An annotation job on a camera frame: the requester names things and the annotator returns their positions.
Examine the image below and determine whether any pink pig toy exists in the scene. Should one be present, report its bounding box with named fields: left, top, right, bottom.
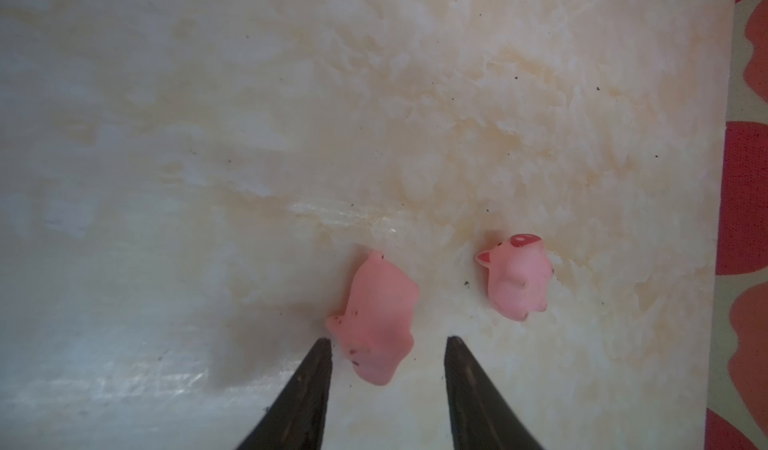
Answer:
left=475, top=234, right=554, bottom=322
left=326, top=250, right=420, bottom=386

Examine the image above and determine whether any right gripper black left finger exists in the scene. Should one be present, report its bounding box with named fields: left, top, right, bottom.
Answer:
left=236, top=338, right=333, bottom=450

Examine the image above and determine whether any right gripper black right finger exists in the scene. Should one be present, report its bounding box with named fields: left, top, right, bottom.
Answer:
left=444, top=336, right=542, bottom=450

